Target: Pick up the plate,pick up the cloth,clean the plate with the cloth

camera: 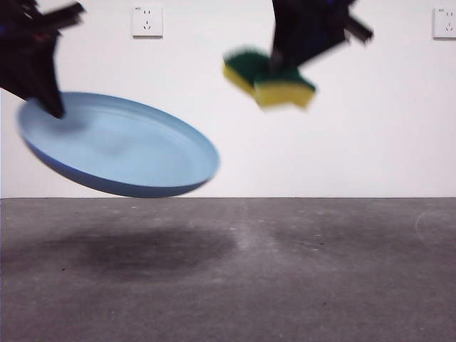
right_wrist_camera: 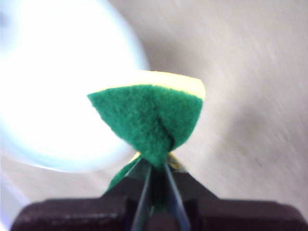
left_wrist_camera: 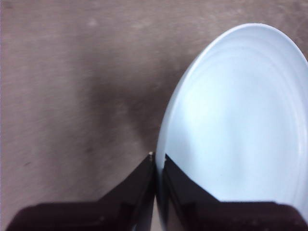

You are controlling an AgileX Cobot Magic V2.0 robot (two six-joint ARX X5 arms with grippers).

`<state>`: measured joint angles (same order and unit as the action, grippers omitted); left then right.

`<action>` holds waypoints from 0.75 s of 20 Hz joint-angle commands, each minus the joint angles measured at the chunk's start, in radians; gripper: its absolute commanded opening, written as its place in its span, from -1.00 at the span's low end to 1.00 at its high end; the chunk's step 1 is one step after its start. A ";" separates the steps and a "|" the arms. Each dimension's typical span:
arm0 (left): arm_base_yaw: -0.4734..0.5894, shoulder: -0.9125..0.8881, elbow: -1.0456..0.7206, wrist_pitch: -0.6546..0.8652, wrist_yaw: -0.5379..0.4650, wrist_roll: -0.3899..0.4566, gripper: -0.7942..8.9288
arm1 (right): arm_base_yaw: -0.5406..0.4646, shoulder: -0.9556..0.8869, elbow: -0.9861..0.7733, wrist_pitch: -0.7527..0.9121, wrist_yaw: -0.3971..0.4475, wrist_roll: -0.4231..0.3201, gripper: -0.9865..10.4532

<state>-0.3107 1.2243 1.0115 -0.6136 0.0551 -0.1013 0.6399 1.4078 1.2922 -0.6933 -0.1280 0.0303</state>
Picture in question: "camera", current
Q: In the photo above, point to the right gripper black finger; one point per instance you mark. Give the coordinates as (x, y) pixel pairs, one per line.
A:
(281, 39)
(317, 44)

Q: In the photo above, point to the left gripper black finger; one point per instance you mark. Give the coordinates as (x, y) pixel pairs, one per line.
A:
(32, 75)

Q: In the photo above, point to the yellow sponge with green pad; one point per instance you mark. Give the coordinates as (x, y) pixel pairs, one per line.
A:
(281, 90)

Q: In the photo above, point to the blue round plate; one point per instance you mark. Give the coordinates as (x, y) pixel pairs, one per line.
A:
(142, 156)

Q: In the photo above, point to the white wall socket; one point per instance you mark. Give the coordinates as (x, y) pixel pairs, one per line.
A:
(147, 21)
(445, 24)

